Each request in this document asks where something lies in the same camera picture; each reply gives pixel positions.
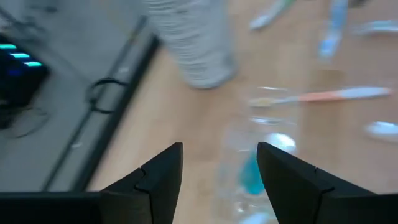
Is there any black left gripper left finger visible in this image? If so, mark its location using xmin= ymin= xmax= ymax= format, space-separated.
xmin=0 ymin=142 xmax=184 ymax=224

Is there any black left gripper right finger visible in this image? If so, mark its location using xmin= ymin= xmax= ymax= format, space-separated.
xmin=256 ymin=141 xmax=398 ymax=224

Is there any teal mouthwash bottle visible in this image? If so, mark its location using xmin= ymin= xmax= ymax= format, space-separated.
xmin=238 ymin=132 xmax=298 ymax=197

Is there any orange toothbrush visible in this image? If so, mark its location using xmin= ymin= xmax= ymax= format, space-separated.
xmin=363 ymin=120 xmax=398 ymax=144
xmin=248 ymin=86 xmax=393 ymax=108

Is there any blue toothbrush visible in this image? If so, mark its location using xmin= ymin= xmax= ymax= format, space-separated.
xmin=317 ymin=0 xmax=349 ymax=62

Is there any green toothbrush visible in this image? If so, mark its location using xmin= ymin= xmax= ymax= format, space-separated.
xmin=248 ymin=0 xmax=296 ymax=31

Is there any purple toothbrush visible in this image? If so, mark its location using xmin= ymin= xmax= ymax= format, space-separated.
xmin=351 ymin=19 xmax=398 ymax=35

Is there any white wipes canister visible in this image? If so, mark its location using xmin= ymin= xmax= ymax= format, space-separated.
xmin=144 ymin=0 xmax=239 ymax=90

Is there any black computer with lights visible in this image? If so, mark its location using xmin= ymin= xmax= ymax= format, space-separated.
xmin=0 ymin=34 xmax=50 ymax=128

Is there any coiled black cable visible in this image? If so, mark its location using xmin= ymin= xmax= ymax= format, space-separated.
xmin=85 ymin=77 xmax=130 ymax=114

